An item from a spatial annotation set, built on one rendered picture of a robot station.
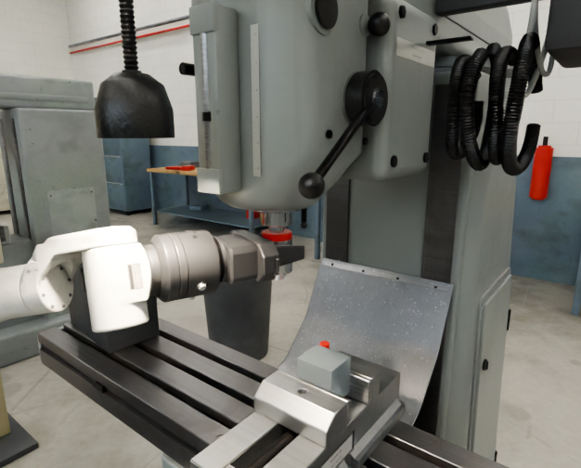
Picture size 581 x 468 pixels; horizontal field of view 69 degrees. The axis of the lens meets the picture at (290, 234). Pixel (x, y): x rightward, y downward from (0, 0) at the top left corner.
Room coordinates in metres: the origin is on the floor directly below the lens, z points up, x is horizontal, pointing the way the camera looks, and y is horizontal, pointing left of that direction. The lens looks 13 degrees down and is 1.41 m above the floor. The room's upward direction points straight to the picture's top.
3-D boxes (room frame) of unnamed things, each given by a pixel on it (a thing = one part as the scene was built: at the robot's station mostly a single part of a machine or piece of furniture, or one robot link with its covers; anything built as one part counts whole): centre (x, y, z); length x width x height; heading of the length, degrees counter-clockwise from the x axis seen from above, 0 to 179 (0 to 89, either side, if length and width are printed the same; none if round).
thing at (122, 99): (0.43, 0.15, 1.44); 0.07 x 0.07 x 0.06
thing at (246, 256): (0.57, 0.10, 1.24); 0.13 x 0.12 x 0.10; 32
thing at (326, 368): (0.56, -0.05, 1.06); 0.06 x 0.05 x 0.06; 52
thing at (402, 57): (0.77, -0.10, 1.47); 0.24 x 0.19 x 0.26; 52
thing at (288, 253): (0.59, 0.00, 1.24); 0.06 x 0.02 x 0.03; 122
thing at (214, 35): (0.53, 0.09, 1.45); 0.04 x 0.04 x 0.21; 52
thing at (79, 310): (0.94, 0.42, 1.05); 0.22 x 0.12 x 0.20; 46
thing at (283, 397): (0.52, -0.01, 1.04); 0.12 x 0.06 x 0.04; 52
